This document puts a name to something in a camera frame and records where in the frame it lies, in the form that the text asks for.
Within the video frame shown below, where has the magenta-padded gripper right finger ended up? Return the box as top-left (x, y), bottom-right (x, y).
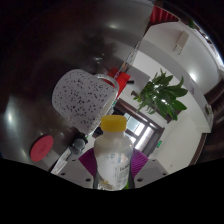
top-left (128, 148), bottom-right (169, 189)

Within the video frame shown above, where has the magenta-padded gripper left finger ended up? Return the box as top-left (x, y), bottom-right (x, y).
top-left (59, 148), bottom-right (98, 190)

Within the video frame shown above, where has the yellow-capped clear drink bottle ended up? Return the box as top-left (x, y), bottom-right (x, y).
top-left (93, 114), bottom-right (134, 192)

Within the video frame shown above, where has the grey round ball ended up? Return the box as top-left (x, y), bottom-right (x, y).
top-left (69, 145), bottom-right (81, 156)
top-left (73, 138), bottom-right (86, 150)

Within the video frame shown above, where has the flat round red coaster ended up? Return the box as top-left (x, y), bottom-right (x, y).
top-left (29, 134), bottom-right (55, 163)

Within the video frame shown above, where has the dark wooden double door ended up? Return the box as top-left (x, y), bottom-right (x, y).
top-left (114, 99), bottom-right (165, 158)

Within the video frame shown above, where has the white speckled mug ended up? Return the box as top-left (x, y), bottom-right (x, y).
top-left (51, 68), bottom-right (120, 135)

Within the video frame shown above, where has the small potted plant white pot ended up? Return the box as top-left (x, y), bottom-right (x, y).
top-left (133, 68), bottom-right (189, 122)

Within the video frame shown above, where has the red plastic box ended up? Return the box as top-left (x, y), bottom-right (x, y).
top-left (106, 68), bottom-right (131, 98)

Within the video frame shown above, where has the red carpeted staircase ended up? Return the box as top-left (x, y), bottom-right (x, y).
top-left (149, 5), bottom-right (179, 25)

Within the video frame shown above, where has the white wall heater unit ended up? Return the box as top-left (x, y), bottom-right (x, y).
top-left (172, 29), bottom-right (191, 56)

